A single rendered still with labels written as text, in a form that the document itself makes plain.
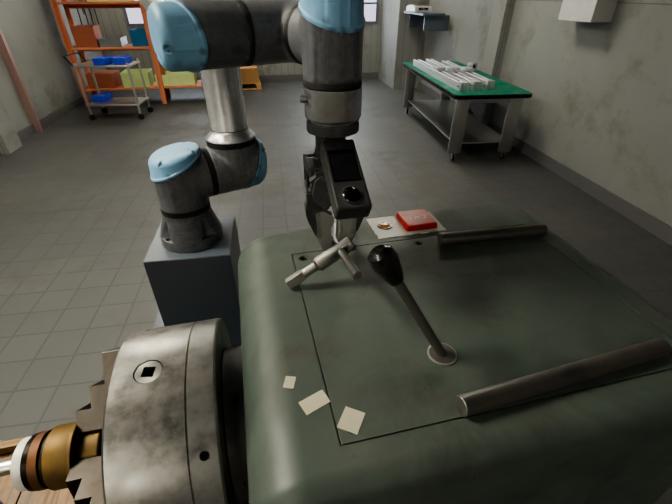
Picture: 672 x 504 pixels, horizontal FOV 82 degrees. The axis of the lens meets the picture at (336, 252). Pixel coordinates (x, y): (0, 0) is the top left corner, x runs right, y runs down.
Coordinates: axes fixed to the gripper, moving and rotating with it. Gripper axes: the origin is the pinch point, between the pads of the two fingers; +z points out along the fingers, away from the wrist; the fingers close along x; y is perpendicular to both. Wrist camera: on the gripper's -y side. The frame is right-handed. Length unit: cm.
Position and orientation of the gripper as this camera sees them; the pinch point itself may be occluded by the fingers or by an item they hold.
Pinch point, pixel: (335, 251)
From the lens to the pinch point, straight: 61.9
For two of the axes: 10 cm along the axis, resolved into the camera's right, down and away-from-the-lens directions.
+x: -9.7, 1.3, -1.9
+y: -2.3, -5.4, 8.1
